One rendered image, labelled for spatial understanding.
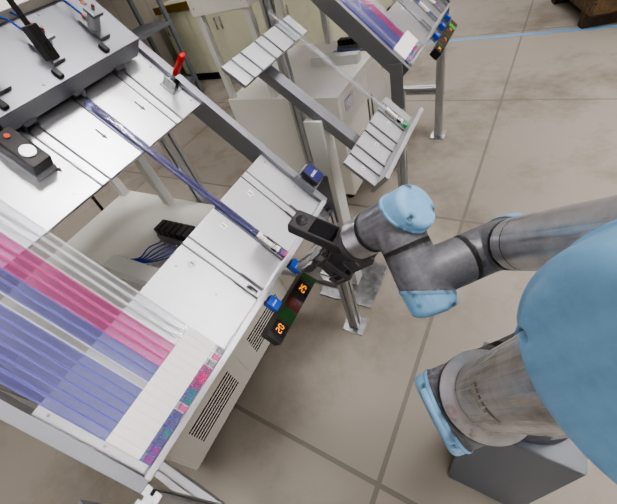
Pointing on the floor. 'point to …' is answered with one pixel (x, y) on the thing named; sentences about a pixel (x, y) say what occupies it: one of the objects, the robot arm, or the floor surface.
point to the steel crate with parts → (606, 11)
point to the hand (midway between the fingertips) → (299, 263)
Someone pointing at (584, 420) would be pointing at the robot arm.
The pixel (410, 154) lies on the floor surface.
